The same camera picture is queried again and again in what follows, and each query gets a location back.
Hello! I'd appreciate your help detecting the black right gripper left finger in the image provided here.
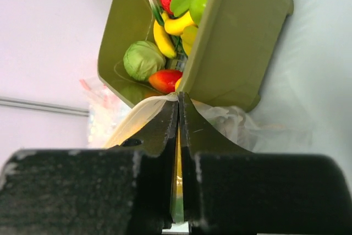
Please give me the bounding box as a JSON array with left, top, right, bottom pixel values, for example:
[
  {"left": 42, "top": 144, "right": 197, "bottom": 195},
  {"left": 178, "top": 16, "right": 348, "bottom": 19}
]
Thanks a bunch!
[{"left": 1, "top": 101, "right": 179, "bottom": 234}]

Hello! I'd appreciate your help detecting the yellow toy lemon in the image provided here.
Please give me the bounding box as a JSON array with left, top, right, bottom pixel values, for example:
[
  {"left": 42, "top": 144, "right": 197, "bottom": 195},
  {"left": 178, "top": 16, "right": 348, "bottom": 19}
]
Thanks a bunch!
[{"left": 180, "top": 25, "right": 198, "bottom": 56}]

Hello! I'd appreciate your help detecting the light green toy cabbage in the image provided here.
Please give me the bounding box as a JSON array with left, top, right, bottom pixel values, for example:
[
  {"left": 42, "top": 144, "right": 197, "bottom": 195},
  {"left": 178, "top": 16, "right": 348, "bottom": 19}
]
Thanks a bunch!
[{"left": 123, "top": 41, "right": 166, "bottom": 81}]

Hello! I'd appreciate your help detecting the yellow toy banana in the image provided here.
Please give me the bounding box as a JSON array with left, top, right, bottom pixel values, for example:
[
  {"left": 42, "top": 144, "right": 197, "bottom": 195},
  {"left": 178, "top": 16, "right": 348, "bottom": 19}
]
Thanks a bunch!
[
  {"left": 164, "top": 11, "right": 196, "bottom": 36},
  {"left": 153, "top": 20, "right": 177, "bottom": 59}
]

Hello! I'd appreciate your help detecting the clear white-dotted zip bag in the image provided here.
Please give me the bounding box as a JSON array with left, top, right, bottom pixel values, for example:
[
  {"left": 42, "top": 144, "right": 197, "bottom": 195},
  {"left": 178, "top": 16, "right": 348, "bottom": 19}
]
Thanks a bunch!
[{"left": 102, "top": 93, "right": 313, "bottom": 152}]

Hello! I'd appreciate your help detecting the olive green plastic bin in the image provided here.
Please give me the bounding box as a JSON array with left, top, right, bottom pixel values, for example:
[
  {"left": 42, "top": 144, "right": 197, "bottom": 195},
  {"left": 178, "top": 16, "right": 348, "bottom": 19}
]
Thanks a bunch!
[{"left": 97, "top": 0, "right": 294, "bottom": 112}]

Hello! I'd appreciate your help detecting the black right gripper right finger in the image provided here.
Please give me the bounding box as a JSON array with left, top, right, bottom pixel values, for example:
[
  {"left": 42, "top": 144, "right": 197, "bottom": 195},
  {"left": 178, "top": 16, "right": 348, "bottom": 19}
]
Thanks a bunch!
[{"left": 178, "top": 92, "right": 351, "bottom": 234}]

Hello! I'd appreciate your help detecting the pile of clear zip bags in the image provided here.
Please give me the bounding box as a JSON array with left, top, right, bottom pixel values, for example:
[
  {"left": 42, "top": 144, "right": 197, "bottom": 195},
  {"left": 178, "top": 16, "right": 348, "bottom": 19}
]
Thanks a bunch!
[{"left": 80, "top": 77, "right": 131, "bottom": 149}]

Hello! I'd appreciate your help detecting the red-orange toy mango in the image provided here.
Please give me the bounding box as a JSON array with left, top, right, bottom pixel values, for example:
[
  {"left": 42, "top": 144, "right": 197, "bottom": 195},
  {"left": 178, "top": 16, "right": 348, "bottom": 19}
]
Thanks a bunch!
[{"left": 148, "top": 69, "right": 183, "bottom": 94}]

